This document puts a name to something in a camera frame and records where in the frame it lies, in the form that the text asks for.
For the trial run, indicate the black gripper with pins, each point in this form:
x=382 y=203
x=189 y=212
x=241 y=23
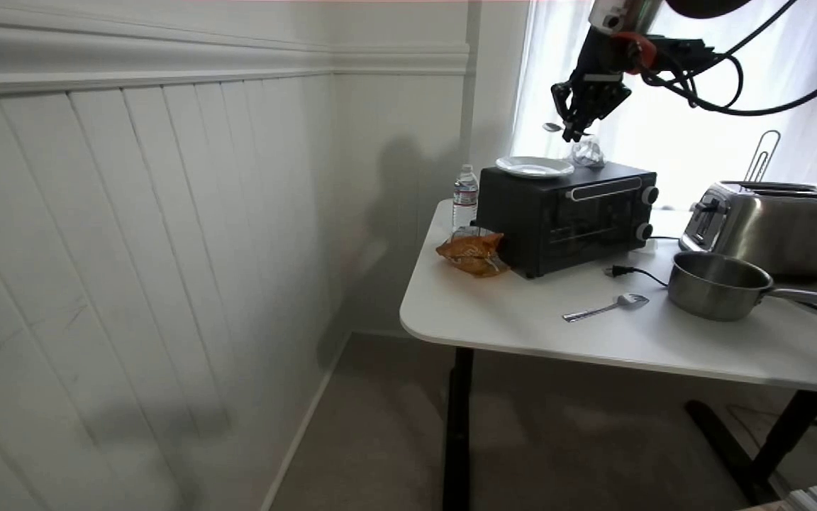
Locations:
x=600 y=74

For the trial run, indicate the silver fork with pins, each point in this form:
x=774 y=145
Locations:
x=631 y=301

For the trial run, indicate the black toaster oven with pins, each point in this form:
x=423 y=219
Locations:
x=559 y=223

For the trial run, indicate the orange snack bag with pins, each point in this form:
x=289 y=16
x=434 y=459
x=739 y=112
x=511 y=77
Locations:
x=471 y=254

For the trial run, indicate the silver toaster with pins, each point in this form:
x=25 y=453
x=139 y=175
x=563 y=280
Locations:
x=777 y=229

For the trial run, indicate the silver spoon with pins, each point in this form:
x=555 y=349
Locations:
x=552 y=125

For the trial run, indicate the black slanted table leg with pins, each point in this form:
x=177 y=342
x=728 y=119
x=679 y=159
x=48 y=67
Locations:
x=787 y=434

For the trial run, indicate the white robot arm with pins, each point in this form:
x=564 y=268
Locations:
x=616 y=13

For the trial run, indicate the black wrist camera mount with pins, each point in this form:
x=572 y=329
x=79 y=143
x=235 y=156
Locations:
x=682 y=53

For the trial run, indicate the white plate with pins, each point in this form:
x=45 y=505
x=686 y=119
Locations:
x=530 y=165

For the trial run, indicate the black straight table leg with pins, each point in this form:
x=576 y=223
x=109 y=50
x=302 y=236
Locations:
x=457 y=426

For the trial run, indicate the white curtain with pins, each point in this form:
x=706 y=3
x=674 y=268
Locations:
x=540 y=58

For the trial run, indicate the clear glass cup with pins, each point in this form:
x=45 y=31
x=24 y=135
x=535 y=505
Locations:
x=584 y=156

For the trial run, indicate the clear water bottle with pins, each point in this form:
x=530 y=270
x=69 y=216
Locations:
x=462 y=195

